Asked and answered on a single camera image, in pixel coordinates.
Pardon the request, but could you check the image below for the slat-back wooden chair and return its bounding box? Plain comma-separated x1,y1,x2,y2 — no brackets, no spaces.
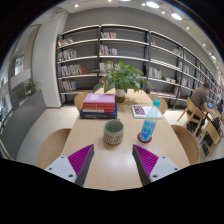
199,116,224,158
176,96,206,134

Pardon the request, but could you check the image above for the green potted plant on table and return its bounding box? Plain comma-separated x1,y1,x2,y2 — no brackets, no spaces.
91,60,154,104

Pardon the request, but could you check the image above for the person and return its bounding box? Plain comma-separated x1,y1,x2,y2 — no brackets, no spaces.
215,98,224,116
186,82,212,133

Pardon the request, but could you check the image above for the white book with patterned cover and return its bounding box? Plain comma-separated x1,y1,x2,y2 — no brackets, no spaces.
130,104,163,120

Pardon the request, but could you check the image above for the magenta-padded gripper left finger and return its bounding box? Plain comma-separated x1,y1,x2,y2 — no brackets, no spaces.
44,143,95,187

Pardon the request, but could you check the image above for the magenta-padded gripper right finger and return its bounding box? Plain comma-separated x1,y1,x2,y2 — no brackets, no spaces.
132,143,181,187

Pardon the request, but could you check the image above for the group of ceiling lights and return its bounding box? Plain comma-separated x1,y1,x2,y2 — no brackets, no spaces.
73,0,218,63

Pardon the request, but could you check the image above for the clear bottle with turquoise cap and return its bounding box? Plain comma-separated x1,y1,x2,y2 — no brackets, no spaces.
138,99,161,143

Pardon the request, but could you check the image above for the pink book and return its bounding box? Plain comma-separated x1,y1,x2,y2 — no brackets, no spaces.
82,92,116,106

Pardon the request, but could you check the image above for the patterned ceramic mug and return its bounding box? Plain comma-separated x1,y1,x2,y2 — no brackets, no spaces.
103,119,125,146

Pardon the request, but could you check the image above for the grey bookshelf unit with books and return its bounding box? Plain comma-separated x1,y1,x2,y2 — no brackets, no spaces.
55,23,221,111

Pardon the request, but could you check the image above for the dark blue book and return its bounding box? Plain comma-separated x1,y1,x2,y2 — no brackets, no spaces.
79,105,119,120

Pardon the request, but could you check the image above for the red book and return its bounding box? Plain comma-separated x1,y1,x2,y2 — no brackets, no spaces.
81,107,116,115
82,102,116,110

